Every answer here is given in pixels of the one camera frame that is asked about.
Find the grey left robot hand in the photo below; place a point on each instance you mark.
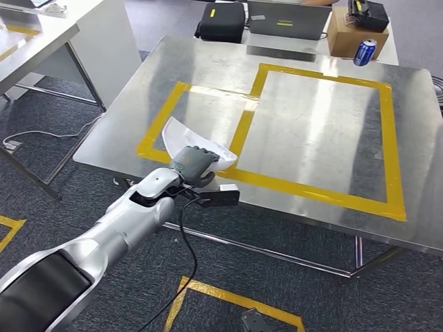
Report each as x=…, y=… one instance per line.
x=194, y=165

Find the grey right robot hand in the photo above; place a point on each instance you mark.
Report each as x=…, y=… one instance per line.
x=257, y=321

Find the white plastic shell part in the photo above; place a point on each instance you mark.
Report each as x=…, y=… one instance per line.
x=179, y=135

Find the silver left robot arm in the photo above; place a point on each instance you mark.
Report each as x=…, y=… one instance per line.
x=114, y=229

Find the stainless steel workbench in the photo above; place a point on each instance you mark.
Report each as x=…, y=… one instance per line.
x=311, y=128

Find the yellow floor tape square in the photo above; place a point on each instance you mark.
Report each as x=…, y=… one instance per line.
x=242, y=301

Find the yellow tape double-rectangle outline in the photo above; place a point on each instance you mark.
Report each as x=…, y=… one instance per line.
x=311, y=193

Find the black zip case yellow label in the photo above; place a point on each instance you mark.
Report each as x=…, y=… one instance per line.
x=221, y=23

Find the white partition panel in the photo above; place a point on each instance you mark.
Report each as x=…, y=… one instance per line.
x=103, y=46

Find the grey laptop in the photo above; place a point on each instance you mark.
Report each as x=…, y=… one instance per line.
x=287, y=20

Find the brown cardboard box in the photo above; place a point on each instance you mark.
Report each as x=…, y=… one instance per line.
x=343, y=41

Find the person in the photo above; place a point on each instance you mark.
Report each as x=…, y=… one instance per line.
x=321, y=2

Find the stainless steel table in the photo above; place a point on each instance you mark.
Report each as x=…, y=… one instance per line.
x=41, y=41

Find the grey floor socket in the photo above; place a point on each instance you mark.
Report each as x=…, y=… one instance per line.
x=12, y=146

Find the blue drink can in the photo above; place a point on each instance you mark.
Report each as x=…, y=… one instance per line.
x=364, y=52

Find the black label printer device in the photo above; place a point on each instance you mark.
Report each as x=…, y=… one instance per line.
x=370, y=16

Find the black ribbed round stool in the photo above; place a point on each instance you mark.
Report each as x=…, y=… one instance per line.
x=438, y=91

